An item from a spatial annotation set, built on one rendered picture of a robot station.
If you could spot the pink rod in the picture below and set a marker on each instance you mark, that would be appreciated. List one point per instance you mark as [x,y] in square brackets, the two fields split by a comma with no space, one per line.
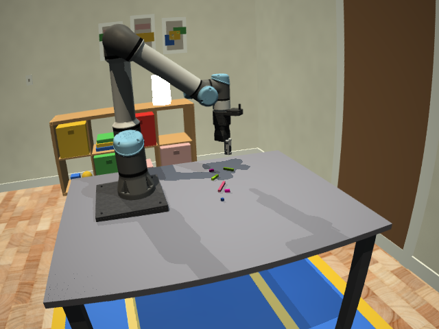
[221,186]

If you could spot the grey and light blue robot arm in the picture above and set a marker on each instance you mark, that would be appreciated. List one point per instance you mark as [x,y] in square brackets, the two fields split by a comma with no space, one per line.
[121,46]

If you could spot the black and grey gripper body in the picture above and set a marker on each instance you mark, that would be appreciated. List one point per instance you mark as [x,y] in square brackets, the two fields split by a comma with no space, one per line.
[221,119]

